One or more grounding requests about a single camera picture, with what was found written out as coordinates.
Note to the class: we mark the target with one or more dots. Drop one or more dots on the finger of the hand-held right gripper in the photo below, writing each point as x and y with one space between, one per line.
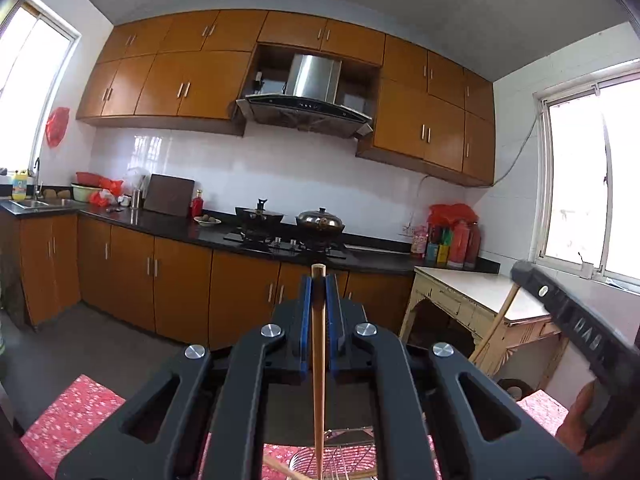
540 287

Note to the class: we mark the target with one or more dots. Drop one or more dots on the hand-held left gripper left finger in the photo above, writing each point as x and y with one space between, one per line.
306 310

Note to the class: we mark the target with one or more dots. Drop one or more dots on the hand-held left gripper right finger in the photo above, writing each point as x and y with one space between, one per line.
331 310

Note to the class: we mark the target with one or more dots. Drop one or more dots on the long wooden chopstick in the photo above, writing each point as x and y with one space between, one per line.
492 325
318 385

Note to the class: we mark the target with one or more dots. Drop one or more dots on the person's right hand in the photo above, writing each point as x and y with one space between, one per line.
575 420

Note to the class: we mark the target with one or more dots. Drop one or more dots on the white cup on sill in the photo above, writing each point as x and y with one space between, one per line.
587 267

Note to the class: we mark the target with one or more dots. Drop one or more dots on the cream wooden side table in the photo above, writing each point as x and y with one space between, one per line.
475 292

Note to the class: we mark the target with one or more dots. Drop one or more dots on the dark red thermos flask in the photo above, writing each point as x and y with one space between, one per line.
474 247

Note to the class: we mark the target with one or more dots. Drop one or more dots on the black gas stove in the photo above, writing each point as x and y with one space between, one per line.
260 245

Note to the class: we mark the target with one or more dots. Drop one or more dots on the wok with domed lid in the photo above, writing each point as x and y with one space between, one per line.
320 220

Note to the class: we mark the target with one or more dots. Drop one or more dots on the pink label bottle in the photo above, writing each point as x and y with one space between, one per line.
419 245

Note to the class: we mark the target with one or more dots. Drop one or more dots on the red bag over bottles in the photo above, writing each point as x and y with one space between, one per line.
450 214

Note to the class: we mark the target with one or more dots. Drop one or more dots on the large sliding window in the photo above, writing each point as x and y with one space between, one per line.
580 175

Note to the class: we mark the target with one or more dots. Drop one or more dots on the plate of food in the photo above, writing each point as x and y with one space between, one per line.
207 220

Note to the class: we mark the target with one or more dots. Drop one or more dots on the small red bottle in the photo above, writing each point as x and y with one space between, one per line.
198 206

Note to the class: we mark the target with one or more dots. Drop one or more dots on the black kitchen countertop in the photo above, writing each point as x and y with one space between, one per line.
165 225

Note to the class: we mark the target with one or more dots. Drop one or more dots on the dark wooden cutting board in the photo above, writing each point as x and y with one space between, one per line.
167 195

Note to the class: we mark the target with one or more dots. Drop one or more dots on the wooden base cabinets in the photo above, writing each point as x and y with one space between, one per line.
125 275

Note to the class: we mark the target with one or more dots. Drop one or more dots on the small metal cup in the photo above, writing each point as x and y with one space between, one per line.
136 199

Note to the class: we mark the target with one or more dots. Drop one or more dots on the white plastic bag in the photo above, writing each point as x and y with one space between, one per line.
137 177

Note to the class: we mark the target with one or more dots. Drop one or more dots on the steel range hood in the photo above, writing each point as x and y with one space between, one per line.
312 80

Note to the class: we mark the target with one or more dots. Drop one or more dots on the crumpled red plastic bag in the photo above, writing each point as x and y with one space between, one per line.
107 190

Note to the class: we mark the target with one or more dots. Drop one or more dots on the green plastic basin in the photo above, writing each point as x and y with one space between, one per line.
85 193

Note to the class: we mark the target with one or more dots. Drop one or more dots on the red plastic basin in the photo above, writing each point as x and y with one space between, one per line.
90 178

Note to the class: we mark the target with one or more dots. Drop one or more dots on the red floral tablecloth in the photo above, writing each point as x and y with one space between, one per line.
65 420

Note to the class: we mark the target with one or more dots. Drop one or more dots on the metal sink faucet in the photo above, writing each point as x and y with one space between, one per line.
37 180

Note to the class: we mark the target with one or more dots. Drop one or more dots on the hanging red plastic bag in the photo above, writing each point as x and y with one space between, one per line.
57 125

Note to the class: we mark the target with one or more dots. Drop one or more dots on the yellow detergent bottle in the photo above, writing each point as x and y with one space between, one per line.
21 187

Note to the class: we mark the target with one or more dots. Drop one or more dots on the window beside sink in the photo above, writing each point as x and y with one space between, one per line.
35 85

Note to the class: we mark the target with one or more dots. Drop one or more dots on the wall power socket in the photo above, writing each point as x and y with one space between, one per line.
408 230

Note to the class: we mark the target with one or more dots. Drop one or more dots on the wooden wall cabinets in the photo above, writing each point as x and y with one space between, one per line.
200 75

